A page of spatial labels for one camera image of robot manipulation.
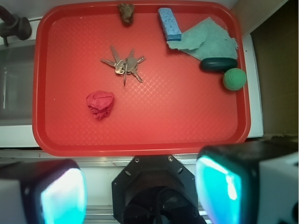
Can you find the dark metal faucet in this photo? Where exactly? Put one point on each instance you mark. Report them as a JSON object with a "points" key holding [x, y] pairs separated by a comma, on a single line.
{"points": [[13, 25]]}

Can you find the dark green oval wheel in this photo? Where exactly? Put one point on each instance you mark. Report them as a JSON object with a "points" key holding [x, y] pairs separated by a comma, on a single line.
{"points": [[218, 64]]}

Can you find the red plastic tray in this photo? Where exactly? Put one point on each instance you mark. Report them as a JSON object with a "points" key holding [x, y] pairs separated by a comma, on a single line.
{"points": [[177, 109]]}

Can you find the brown rock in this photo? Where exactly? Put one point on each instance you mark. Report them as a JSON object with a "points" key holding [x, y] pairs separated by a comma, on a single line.
{"points": [[126, 13]]}

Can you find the teal cloth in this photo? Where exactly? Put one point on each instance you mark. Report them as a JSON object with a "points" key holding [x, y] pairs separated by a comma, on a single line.
{"points": [[207, 39]]}

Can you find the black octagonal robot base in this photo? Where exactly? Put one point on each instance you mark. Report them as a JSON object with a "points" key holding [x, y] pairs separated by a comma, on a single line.
{"points": [[155, 190]]}

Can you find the green foam ball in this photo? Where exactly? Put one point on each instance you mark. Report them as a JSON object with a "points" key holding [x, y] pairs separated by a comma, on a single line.
{"points": [[234, 79]]}

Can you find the crumpled red paper ball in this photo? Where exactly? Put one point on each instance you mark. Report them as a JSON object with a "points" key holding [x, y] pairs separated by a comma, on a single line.
{"points": [[100, 103]]}

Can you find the blue sponge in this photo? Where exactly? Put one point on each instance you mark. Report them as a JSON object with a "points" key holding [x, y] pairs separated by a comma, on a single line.
{"points": [[169, 24]]}

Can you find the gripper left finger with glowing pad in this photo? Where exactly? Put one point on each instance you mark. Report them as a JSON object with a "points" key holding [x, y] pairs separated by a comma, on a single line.
{"points": [[42, 192]]}

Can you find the bunch of metal keys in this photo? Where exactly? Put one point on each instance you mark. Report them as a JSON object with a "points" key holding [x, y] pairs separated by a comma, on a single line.
{"points": [[125, 66]]}

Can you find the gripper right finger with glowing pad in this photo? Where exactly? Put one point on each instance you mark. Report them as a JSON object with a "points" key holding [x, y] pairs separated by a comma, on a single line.
{"points": [[256, 182]]}

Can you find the stainless steel sink basin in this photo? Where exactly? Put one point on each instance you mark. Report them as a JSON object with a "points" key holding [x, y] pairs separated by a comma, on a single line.
{"points": [[16, 84]]}

